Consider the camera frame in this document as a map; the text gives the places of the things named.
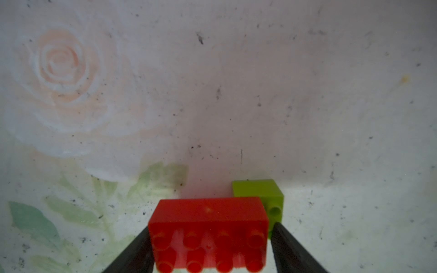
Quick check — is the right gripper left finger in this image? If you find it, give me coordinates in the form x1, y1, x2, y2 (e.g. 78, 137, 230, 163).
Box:
103, 227, 155, 273

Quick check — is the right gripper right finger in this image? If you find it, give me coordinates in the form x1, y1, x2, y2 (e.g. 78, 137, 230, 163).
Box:
270, 222, 328, 273

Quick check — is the lime green lego brick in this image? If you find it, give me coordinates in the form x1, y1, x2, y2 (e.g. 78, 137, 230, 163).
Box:
232, 179, 285, 239

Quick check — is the red long lego brick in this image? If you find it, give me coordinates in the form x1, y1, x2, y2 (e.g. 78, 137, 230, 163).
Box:
148, 197, 269, 273

